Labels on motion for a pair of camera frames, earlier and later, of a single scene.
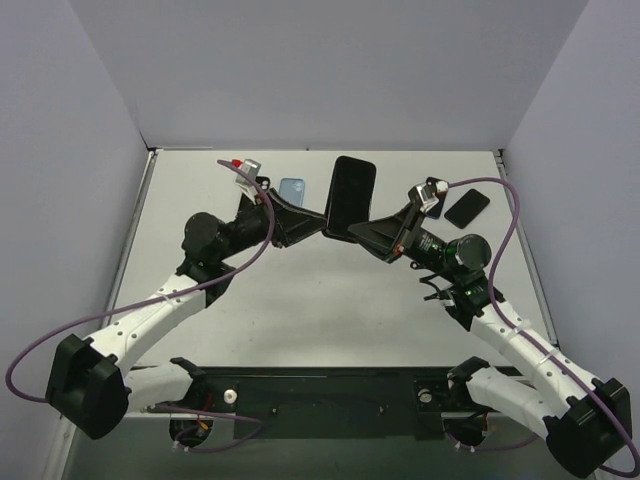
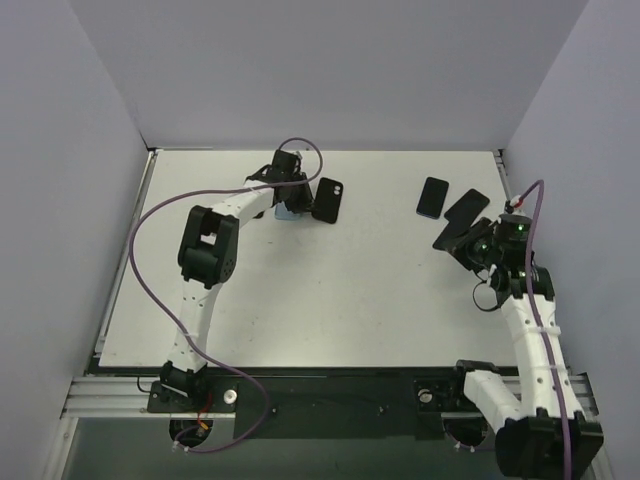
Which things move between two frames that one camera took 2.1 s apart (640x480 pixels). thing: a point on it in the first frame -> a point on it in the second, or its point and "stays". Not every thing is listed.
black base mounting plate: [324, 403] stays
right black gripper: [407, 231] -> [470, 241]
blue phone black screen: [440, 188] stays
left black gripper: [273, 218] -> [302, 198]
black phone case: [337, 227] -> [327, 202]
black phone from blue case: [467, 208] stays
